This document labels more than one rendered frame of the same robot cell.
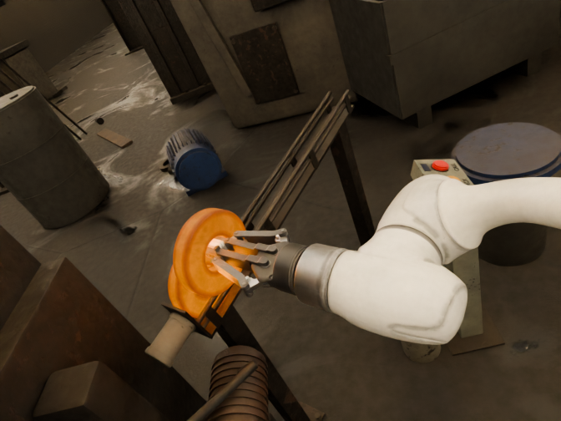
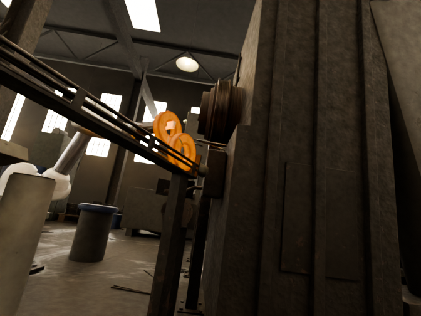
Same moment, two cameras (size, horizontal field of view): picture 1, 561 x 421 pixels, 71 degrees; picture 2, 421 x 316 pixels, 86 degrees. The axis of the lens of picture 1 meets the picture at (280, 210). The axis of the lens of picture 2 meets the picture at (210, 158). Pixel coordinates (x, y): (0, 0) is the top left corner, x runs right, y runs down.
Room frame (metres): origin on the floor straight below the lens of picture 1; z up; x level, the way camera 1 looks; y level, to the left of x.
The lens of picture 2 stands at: (1.53, 0.11, 0.48)
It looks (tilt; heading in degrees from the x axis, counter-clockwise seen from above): 14 degrees up; 166
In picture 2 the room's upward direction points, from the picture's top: 8 degrees clockwise
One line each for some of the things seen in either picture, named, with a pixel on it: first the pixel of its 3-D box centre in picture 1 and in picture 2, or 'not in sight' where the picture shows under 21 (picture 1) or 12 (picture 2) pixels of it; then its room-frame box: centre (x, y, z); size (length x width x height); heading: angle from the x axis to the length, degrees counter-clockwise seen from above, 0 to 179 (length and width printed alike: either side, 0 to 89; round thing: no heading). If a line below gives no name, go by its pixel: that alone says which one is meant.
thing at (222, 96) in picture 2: not in sight; (218, 115); (0.20, 0.46, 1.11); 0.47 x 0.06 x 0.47; 168
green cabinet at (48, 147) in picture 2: not in sight; (51, 177); (-3.21, -1.61, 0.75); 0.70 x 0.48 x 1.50; 168
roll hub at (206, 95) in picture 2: not in sight; (203, 113); (0.18, 0.36, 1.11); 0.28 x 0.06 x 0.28; 168
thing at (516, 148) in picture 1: (505, 198); not in sight; (0.95, -0.73, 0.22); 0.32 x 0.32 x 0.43
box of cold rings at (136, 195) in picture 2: not in sight; (158, 212); (-2.64, 0.36, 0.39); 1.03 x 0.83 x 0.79; 82
